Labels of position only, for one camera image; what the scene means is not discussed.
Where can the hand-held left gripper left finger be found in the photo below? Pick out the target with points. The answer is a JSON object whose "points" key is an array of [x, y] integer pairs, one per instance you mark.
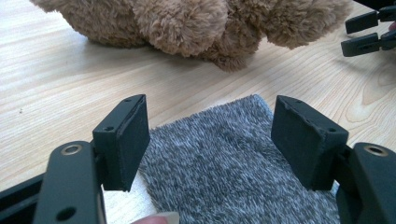
{"points": [[123, 143]]}

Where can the grey fluffy cloth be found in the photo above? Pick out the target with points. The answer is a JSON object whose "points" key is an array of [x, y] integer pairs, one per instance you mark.
{"points": [[230, 168]]}

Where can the brown plush teddy bear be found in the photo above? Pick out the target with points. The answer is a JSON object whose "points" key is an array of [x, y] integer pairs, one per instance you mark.
{"points": [[186, 25]]}

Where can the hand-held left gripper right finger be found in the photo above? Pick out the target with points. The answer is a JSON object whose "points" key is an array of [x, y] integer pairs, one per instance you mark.
{"points": [[306, 146]]}

